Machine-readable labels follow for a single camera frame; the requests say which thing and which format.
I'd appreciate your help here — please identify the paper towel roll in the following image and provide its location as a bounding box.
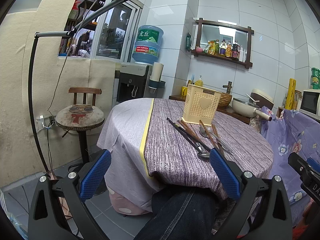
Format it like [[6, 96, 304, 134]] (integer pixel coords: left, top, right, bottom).
[[150, 62, 164, 82]]

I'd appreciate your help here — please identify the cream pot with glass lid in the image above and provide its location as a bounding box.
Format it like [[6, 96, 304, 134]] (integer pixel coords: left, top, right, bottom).
[[232, 98, 272, 121]]

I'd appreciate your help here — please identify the woven basket sink bowl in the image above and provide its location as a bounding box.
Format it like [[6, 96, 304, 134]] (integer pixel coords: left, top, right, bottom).
[[218, 93, 232, 108]]

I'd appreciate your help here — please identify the green hanging packet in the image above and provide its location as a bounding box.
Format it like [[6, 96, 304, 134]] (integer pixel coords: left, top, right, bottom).
[[185, 33, 191, 52]]

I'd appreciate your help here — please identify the yellow package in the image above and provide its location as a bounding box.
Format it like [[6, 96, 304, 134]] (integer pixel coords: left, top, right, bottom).
[[285, 78, 296, 110]]

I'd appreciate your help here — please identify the yellow soap bottle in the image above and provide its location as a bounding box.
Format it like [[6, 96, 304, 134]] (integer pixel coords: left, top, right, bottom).
[[194, 75, 203, 87]]

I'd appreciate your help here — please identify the cream plastic utensil holder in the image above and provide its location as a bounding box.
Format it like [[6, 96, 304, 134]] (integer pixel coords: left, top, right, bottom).
[[182, 84, 221, 126]]

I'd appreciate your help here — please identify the wooden chair with cushion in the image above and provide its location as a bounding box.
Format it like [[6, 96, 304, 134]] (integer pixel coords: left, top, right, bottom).
[[55, 87, 105, 164]]

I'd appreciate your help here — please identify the person's denim leg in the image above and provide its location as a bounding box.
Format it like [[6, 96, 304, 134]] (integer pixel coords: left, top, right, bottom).
[[135, 188, 219, 240]]

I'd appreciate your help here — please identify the blue water jug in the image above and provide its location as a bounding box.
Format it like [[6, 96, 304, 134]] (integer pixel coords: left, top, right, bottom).
[[132, 25, 164, 65]]

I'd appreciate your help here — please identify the wooden handled spoon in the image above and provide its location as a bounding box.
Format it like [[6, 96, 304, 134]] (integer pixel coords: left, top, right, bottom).
[[185, 132, 226, 159]]

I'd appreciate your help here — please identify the brown rice cooker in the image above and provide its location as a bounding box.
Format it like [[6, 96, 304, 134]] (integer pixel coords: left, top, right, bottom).
[[250, 88, 274, 110]]

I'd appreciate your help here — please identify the purple striped tablecloth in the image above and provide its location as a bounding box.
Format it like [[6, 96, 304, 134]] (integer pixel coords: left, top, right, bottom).
[[97, 98, 273, 216]]

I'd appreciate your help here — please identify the bronze faucet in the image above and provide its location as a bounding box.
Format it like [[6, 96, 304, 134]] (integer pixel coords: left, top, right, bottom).
[[222, 81, 232, 94]]

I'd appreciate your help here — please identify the yellow mug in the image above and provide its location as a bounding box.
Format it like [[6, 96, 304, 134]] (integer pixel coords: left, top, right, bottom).
[[181, 86, 188, 96]]

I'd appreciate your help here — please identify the brown wooden chopstick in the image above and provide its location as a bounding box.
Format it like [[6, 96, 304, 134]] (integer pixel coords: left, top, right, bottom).
[[177, 120, 209, 151], [199, 120, 223, 153]]

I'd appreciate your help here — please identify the silver metal spoon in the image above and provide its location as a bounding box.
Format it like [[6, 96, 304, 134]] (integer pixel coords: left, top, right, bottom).
[[199, 126, 233, 155]]

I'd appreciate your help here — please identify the white microwave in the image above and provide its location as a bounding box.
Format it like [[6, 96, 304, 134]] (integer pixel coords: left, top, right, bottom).
[[299, 89, 320, 121]]

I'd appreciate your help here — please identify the dark wooden wall shelf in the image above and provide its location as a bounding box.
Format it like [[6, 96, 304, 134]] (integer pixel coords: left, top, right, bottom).
[[191, 18, 255, 69]]

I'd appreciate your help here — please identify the sliding glass window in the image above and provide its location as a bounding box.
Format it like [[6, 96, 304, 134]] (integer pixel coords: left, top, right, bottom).
[[58, 0, 143, 61]]

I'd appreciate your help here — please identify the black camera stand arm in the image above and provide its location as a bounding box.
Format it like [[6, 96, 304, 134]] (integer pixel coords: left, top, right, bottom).
[[28, 0, 141, 173]]

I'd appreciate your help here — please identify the grey water dispenser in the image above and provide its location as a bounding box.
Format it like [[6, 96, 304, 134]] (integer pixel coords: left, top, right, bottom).
[[117, 63, 152, 103]]

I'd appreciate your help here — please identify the purple floral cloth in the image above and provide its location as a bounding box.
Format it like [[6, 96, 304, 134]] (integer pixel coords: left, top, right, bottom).
[[260, 106, 319, 226]]

